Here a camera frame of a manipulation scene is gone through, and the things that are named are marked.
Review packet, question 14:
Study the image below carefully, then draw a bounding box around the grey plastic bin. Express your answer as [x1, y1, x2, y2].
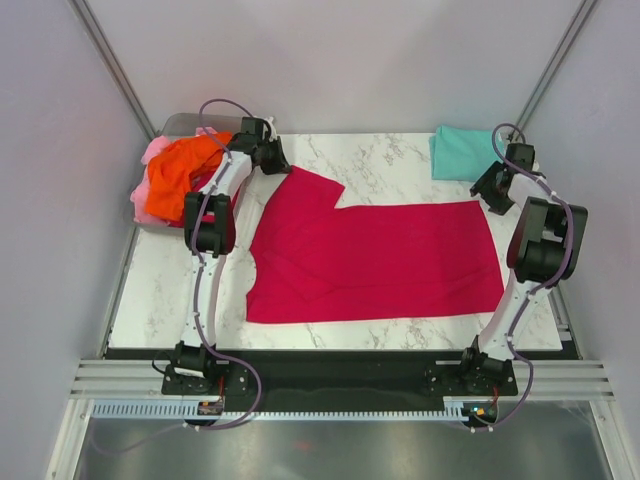
[130, 113, 244, 235]

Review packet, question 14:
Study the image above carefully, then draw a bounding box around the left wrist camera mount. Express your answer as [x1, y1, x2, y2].
[240, 116, 277, 142]

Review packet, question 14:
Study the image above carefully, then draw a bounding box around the orange t shirt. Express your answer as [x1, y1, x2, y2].
[144, 132, 231, 222]

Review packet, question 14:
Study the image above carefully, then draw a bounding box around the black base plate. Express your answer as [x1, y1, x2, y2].
[102, 348, 519, 414]

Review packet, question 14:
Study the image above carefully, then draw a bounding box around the right aluminium frame post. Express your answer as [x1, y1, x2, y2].
[515, 0, 600, 131]

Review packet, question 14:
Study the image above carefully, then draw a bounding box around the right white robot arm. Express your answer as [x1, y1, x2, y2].
[457, 162, 588, 395]

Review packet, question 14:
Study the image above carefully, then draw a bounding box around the aluminium frame post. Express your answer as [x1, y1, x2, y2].
[515, 0, 600, 131]
[69, 0, 156, 140]

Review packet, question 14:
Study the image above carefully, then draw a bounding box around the folded teal t shirt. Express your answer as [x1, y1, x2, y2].
[429, 125, 501, 183]

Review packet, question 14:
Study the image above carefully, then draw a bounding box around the crimson red t shirt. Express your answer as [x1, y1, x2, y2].
[246, 168, 504, 324]

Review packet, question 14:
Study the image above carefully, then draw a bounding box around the light pink t shirt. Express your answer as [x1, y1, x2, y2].
[130, 134, 224, 226]

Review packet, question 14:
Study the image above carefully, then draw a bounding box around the white slotted cable duct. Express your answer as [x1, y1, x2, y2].
[89, 396, 496, 421]

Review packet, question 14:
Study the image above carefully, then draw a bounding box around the left aluminium frame post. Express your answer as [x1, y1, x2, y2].
[69, 0, 156, 140]

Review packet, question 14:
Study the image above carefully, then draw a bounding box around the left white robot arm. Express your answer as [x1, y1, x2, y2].
[161, 132, 291, 395]

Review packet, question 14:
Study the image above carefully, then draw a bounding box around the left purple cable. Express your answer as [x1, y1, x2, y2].
[192, 98, 265, 431]

